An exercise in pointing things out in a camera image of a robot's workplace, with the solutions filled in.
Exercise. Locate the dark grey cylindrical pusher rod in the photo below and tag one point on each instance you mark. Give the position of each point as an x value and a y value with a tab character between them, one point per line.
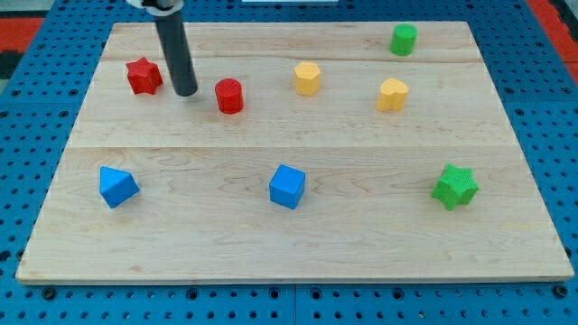
175	46

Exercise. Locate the green star block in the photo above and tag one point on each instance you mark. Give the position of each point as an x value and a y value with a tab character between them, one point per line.
455	186

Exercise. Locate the red star block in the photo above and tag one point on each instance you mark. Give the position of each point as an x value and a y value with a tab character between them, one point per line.
144	76

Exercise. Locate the red cylinder block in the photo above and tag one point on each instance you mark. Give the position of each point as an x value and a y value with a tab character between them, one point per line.
229	95

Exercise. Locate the yellow hexagon block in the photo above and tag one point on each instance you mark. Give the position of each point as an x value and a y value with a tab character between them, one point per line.
307	78

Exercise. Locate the blue cube block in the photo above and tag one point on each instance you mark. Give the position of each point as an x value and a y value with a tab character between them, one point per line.
287	186

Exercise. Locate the wooden board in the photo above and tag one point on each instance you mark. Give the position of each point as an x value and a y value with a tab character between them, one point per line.
310	154

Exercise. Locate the white pusher mount collar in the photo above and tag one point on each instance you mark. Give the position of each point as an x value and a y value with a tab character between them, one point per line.
158	7

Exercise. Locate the green cylinder block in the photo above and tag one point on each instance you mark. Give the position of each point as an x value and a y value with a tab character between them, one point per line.
403	39

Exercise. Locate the blue triangular prism block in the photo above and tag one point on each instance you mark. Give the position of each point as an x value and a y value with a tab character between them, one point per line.
116	186

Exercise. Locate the yellow heart block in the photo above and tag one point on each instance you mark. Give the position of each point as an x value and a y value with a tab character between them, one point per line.
392	95

